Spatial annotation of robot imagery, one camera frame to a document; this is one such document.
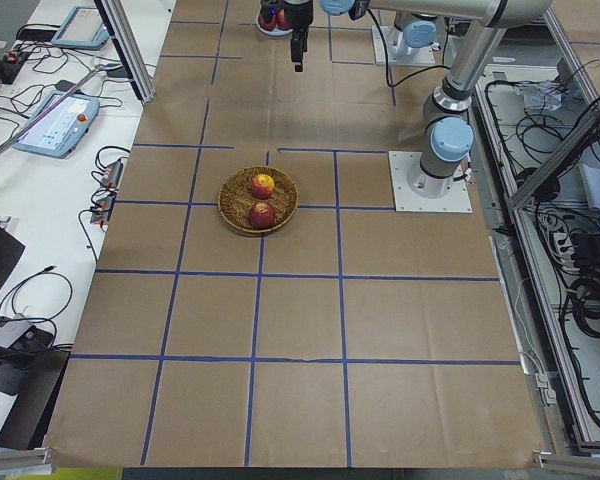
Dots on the green tipped grabber stick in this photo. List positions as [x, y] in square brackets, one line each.
[50, 107]

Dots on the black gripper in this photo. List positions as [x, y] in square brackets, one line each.
[298, 14]

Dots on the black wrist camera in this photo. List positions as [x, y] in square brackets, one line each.
[358, 9]

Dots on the orange usb hub far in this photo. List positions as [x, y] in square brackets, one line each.
[112, 175]

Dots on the white plate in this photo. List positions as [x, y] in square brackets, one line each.
[275, 32]

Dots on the dark red apple in basket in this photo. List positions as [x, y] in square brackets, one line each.
[262, 215]

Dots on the far teach pendant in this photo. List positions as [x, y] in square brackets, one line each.
[82, 29]

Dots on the orange usb hub near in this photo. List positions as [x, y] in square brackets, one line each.
[102, 210]

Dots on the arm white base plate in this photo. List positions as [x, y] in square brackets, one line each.
[415, 191]
[388, 45]

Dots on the woven wicker basket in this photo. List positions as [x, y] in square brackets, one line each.
[235, 199]

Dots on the red yellow apple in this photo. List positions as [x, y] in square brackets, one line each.
[262, 186]

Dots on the red apple plate right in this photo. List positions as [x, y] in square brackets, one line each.
[267, 16]

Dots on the orange usb hub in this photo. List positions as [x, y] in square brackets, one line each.
[102, 210]
[112, 175]

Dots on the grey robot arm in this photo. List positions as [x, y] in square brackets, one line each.
[449, 136]
[414, 32]

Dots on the aluminium frame post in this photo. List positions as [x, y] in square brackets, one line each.
[117, 24]

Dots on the red apple plate bottom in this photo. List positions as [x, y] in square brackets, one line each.
[281, 20]

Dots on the red apple plate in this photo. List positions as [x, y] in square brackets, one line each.
[281, 20]
[267, 16]

